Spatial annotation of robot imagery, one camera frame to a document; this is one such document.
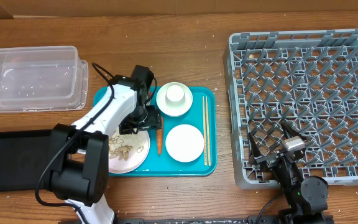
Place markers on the small white plate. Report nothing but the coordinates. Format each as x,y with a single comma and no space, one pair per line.
184,143

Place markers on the large pink plate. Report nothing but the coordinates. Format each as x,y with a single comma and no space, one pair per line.
121,167

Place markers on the clear plastic bin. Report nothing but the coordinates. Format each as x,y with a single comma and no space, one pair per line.
51,78

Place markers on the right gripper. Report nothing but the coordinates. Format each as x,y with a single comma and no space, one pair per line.
255,154

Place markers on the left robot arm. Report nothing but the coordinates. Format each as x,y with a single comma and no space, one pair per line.
76,174

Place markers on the teal plastic serving tray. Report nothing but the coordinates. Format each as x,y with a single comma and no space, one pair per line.
165,165

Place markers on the pale green bowl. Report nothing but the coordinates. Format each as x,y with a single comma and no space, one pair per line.
174,109

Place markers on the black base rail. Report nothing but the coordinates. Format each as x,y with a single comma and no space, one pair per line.
269,219

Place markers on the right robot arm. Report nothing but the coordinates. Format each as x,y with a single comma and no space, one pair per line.
306,197

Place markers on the white cup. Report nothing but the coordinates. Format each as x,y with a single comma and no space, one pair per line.
175,94

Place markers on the peanut and rice scraps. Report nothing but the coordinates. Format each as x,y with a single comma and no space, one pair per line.
122,147

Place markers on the right wooden chopstick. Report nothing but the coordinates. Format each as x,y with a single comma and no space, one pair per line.
207,132

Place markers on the orange carrot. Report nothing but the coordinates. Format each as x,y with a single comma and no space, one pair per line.
159,138

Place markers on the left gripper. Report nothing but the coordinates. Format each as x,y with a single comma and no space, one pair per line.
152,121

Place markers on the grey dishwasher rack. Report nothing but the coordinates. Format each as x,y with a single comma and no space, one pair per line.
307,78

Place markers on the black plastic tray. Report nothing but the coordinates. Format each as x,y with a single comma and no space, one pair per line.
23,157

